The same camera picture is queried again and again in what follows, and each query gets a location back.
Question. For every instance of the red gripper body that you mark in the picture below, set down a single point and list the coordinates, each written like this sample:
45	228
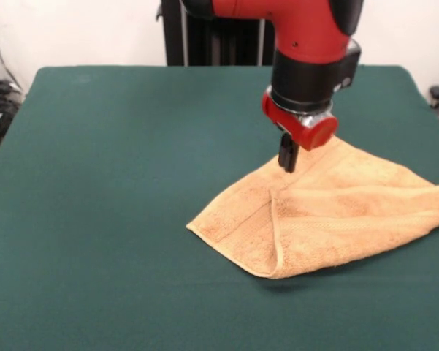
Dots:
296	128

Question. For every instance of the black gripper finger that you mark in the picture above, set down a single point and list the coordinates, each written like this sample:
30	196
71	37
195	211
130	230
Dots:
292	157
284	151

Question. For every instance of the orange terry towel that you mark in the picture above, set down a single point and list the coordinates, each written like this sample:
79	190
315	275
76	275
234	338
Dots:
332	226

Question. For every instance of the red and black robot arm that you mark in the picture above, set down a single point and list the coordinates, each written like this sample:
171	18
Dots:
307	29

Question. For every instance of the dark green tablecloth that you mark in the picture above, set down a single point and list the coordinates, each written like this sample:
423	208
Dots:
95	219

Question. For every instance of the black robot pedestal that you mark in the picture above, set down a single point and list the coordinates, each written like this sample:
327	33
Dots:
212	44

